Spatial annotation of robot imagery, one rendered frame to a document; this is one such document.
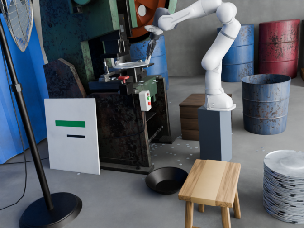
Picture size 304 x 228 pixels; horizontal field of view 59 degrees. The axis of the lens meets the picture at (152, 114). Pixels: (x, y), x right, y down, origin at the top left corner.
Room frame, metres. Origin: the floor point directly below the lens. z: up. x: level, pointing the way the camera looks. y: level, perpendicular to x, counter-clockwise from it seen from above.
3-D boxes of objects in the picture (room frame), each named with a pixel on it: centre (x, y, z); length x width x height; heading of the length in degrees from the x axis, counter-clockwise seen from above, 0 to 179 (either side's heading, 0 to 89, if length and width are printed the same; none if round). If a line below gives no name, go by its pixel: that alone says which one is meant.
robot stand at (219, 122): (1.87, -0.46, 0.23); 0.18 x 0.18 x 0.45; 48
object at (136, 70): (2.13, 0.07, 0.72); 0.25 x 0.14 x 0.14; 65
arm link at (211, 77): (1.91, -0.48, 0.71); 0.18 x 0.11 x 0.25; 152
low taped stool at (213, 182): (1.14, -0.25, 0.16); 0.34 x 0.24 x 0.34; 155
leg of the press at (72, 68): (2.02, 0.47, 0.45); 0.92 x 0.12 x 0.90; 65
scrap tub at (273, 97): (2.40, -1.07, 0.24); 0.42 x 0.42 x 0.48
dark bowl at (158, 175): (1.60, -0.05, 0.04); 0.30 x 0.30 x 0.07
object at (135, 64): (2.15, 0.12, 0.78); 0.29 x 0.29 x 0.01
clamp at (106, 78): (2.05, 0.30, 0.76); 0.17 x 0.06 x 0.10; 155
